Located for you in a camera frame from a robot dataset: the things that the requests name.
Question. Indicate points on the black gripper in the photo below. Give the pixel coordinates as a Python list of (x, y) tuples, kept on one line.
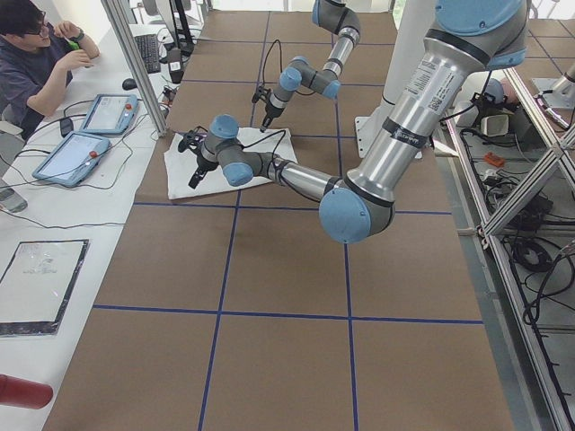
[(269, 112), (201, 164)]

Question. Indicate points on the white long-sleeve printed shirt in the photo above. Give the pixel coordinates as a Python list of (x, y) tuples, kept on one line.
[(181, 166)]

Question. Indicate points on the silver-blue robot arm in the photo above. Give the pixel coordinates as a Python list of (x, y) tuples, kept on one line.
[(439, 44), (343, 23)]

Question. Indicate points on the upper blue teach pendant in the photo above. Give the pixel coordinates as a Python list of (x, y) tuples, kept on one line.
[(110, 114)]

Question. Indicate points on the blue teach pendant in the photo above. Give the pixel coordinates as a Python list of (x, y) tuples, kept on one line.
[(110, 114), (73, 159)]

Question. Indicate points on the black computer mouse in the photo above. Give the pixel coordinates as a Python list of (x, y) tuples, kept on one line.
[(129, 84)]

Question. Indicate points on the lower blue teach pendant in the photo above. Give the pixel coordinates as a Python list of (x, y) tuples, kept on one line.
[(73, 159)]

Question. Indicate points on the black keyboard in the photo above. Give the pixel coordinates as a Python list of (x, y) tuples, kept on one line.
[(147, 46)]

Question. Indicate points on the green hand tool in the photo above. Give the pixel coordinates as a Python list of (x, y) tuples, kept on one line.
[(74, 43)]

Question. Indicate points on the person in navy shirt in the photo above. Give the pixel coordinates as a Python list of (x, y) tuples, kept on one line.
[(37, 62)]

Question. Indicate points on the orange connector block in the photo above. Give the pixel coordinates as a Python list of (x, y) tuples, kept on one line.
[(494, 160)]

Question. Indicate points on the red bottle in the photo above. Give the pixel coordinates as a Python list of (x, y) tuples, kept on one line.
[(21, 393)]

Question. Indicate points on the aluminium frame post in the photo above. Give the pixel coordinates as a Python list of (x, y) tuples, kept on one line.
[(119, 23)]

